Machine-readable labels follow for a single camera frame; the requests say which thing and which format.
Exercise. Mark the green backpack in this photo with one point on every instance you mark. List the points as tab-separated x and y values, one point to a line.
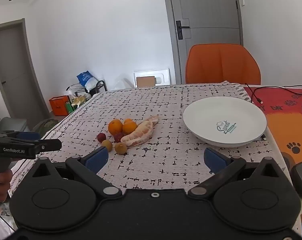
45	128

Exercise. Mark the brown cardboard piece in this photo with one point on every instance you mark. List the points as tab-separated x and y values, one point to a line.
146	81

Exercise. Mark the crumpled clear plastic bag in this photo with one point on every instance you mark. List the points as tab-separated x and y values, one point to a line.
4	217

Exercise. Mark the pale yellow slippers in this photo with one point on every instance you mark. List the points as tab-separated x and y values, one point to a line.
78	100

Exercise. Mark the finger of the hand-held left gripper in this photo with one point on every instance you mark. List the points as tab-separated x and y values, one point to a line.
28	136
48	145

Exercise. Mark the grey-brown framed door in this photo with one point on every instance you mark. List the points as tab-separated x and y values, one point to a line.
10	62

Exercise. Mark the black metal rack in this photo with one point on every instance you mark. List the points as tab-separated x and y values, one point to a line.
100	87

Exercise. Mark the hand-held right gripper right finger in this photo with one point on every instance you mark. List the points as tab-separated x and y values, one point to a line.
213	158

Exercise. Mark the yellowish lychee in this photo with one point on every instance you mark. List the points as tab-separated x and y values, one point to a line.
121	148
107	145

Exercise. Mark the person's left hand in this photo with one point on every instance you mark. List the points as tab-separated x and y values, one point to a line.
2	191

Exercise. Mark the large peeled pomelo segment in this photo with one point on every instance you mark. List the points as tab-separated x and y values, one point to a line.
138	137

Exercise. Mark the white plate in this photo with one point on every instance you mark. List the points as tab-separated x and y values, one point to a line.
224	120

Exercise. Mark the orange box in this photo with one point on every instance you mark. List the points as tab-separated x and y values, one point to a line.
58	106

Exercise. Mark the red orange printed mat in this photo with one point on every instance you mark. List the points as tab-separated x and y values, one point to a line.
286	120

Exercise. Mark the white foam packaging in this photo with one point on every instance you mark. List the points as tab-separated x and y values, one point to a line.
163	73

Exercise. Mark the blue plastic bag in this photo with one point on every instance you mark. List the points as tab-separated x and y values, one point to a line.
87	78

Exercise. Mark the white black-patterned tablecloth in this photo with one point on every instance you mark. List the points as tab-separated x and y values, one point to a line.
166	102

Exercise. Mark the medium orange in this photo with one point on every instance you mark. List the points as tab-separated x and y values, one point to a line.
130	128

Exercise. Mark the small black object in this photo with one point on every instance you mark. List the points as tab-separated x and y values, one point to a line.
263	137

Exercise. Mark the red lychee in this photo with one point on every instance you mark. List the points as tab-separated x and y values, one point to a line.
101	137
118	137

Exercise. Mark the orange chair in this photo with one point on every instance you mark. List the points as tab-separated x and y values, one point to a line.
221	65

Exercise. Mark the large orange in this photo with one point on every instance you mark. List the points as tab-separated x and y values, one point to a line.
115	127

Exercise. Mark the grey sofa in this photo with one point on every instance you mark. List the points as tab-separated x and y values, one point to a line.
8	125

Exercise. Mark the pale peeled pomelo segment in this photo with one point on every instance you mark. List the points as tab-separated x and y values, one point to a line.
151	119

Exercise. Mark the white plastic bag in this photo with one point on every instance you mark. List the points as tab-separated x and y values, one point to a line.
74	90

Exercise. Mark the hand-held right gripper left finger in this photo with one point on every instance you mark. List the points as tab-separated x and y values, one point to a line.
98	158

